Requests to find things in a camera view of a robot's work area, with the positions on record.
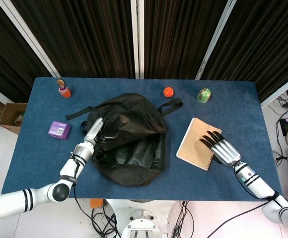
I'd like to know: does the black curtain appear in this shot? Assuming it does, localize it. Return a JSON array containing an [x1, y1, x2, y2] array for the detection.
[[0, 0, 288, 104]]

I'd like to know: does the orange small box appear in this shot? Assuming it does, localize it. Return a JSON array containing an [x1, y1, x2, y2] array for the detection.
[[90, 198, 105, 209]]

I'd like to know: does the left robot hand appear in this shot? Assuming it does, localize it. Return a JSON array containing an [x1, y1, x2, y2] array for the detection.
[[83, 117, 120, 149]]

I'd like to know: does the black backpack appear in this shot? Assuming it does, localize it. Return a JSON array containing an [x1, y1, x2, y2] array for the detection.
[[66, 93, 184, 187]]

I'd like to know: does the blue table cloth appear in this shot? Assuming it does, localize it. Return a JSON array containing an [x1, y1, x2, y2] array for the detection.
[[1, 77, 285, 201]]

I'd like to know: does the cardboard box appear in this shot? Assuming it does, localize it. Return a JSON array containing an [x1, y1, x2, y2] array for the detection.
[[0, 102, 28, 135]]

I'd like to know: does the brown spiral notebook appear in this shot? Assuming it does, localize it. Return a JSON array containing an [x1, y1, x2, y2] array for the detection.
[[176, 118, 223, 172]]

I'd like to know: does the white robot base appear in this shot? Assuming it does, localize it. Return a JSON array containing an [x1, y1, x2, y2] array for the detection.
[[104, 198, 192, 238]]

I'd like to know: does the white frame post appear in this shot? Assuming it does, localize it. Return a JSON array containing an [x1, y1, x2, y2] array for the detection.
[[130, 0, 145, 79]]

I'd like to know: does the purple small box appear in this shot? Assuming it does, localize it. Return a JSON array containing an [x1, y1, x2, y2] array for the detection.
[[47, 120, 72, 140]]

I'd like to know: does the orange bottle with round cap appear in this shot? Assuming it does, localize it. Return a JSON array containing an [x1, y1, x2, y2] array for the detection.
[[56, 78, 72, 99]]

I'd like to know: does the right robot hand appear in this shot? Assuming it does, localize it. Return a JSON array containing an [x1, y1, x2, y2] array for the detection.
[[199, 130, 241, 167]]

